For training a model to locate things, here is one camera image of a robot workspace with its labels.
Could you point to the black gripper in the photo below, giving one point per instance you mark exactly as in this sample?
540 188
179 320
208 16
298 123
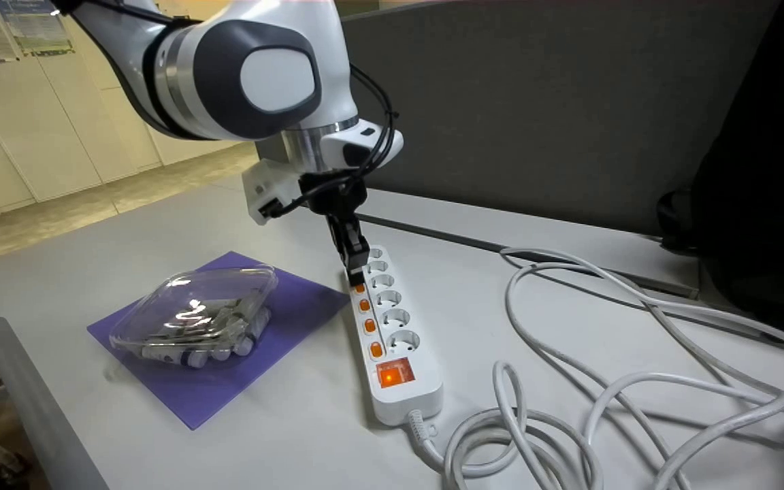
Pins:
333 192

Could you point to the white power strip orange switches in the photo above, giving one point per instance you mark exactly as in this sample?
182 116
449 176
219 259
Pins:
389 338

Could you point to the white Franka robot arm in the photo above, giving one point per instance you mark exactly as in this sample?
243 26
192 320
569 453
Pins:
228 71

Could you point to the clear plastic bag of batteries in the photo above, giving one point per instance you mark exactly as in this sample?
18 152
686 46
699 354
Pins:
193 314

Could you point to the purple paper mat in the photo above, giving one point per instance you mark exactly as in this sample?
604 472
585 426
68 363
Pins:
219 381

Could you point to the grey partition panel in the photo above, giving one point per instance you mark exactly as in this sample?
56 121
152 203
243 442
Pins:
546 98

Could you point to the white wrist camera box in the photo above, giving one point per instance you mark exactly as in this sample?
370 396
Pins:
269 192

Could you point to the blue green wall poster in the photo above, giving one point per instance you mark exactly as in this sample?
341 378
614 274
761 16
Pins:
38 30

